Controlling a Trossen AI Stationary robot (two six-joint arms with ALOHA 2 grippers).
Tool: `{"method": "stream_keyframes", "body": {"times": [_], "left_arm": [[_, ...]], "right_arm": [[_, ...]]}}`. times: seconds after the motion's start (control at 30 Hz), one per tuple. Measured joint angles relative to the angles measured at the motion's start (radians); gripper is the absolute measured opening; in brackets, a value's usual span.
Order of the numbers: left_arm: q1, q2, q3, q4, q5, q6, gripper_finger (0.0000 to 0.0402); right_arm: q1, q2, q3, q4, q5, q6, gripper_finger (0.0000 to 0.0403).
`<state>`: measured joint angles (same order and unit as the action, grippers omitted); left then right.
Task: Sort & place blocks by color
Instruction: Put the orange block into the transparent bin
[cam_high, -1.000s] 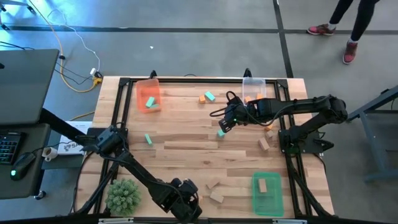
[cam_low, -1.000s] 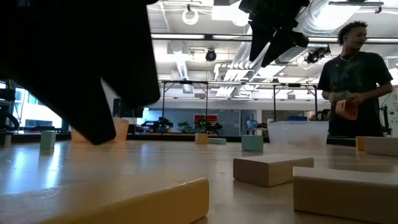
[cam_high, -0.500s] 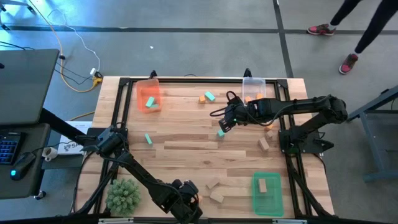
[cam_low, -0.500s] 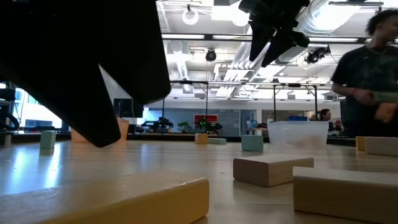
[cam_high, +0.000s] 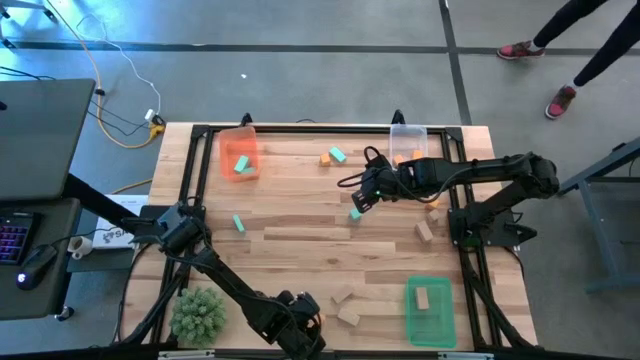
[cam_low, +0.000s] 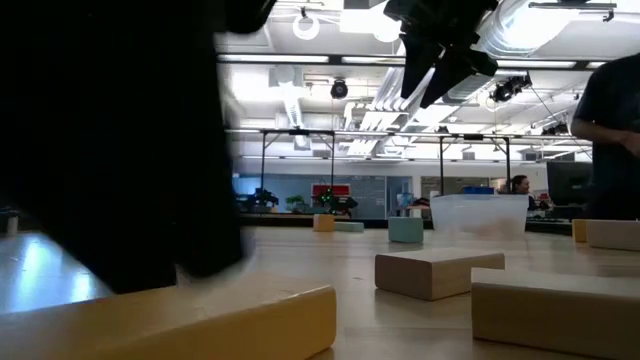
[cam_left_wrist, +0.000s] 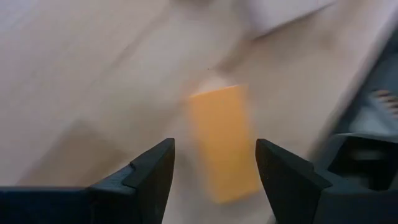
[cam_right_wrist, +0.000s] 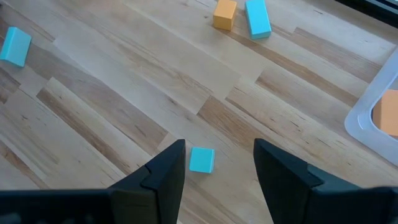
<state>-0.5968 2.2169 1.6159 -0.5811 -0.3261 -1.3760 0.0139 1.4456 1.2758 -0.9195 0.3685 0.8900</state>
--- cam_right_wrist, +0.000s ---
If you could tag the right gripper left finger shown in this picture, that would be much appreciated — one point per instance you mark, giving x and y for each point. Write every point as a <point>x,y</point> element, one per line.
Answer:
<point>93,207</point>

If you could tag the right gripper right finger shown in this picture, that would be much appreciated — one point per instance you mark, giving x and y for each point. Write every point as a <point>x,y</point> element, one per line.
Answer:
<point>311,202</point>

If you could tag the teal wooden cube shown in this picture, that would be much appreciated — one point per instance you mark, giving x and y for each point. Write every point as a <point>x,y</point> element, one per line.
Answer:
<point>202,160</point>

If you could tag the orange wooden block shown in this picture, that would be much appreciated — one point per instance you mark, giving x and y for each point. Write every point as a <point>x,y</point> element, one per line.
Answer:
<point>387,113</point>

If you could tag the long teal wooden block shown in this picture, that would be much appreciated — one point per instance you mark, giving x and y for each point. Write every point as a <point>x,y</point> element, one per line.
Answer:
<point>258,18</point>

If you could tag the clear plastic bin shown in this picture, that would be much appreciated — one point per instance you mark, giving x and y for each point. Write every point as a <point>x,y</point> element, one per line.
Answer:
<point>360,124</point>

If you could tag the orange wooden cube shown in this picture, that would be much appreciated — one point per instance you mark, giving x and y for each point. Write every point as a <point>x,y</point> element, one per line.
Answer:
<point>224,14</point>

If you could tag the black aluminium frame rail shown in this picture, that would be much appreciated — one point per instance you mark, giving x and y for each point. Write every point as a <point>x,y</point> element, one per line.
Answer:
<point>379,7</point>

